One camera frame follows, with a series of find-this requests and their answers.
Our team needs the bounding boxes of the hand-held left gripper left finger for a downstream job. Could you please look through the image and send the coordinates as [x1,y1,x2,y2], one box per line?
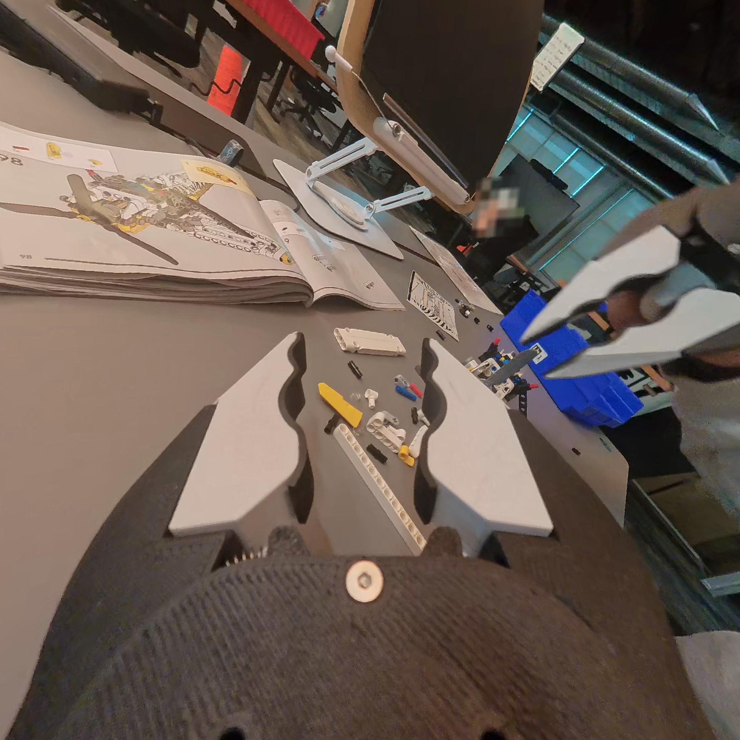
[168,332,316,549]

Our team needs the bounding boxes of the blue storage bin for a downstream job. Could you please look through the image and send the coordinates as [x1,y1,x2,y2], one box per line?
[500,289,644,429]

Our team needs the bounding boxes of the person's grey clothing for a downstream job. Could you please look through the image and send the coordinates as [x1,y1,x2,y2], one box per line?
[675,630,740,740]

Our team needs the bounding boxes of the person's right forearm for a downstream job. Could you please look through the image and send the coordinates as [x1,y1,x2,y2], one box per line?
[671,347,740,481]

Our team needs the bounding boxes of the short white lego beam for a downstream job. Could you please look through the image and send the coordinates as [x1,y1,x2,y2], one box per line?
[365,411,407,453]

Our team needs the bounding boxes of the black office chair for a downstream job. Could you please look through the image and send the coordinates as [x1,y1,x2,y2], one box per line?
[58,0,202,69]
[277,64,342,119]

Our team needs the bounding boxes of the white paper sheet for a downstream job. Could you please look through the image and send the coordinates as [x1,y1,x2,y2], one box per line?
[410,227,505,318]

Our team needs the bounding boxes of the person's right hand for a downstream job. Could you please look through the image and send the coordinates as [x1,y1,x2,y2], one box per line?
[604,288,652,343]

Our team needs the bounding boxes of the white adjustable stand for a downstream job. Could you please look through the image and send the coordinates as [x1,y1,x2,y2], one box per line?
[273,116,469,261]

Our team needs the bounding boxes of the open instruction booklet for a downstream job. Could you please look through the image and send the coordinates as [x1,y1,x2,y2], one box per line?
[0,121,405,313]

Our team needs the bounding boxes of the long white lego beam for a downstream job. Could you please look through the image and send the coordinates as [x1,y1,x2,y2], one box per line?
[332,422,427,550]

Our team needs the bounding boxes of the striped sticker sheet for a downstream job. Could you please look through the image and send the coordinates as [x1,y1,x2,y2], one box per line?
[406,270,460,342]

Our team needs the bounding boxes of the metal ventilation duct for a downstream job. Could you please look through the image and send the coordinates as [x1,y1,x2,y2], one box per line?
[540,12,730,186]

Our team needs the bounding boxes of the white lego panel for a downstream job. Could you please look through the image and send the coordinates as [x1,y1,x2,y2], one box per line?
[333,326,409,357]

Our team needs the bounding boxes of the red desk divider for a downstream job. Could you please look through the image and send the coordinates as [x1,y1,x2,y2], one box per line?
[242,0,326,59]

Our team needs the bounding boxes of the red panel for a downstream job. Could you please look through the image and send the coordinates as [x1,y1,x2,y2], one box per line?
[207,45,259,114]

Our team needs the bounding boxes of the lego helicopter model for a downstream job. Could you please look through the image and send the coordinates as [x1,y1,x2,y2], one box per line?
[465,337,541,418]

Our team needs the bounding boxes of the black screen with tan rim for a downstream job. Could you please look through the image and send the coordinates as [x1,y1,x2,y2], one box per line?
[336,0,545,216]

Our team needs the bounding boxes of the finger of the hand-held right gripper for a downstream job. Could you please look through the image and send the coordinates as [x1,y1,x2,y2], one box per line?
[543,287,740,382]
[518,225,683,345]

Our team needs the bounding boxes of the white paper sign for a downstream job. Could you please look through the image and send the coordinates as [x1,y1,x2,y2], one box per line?
[530,23,586,92]

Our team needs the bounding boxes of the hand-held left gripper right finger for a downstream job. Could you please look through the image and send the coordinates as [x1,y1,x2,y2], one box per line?
[413,339,555,558]

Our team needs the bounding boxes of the yellow wedge lego panel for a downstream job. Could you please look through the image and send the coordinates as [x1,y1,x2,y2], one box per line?
[317,382,364,429]

